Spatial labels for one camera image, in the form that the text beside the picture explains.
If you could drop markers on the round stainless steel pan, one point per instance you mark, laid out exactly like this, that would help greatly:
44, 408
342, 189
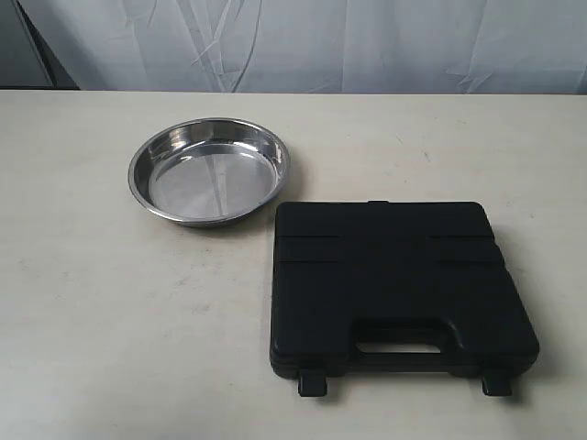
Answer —
209, 172

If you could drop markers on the black plastic tool case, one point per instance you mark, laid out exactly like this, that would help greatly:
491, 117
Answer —
394, 287

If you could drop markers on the white wrinkled backdrop curtain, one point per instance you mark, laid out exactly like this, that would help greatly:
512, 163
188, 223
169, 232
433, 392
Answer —
319, 47

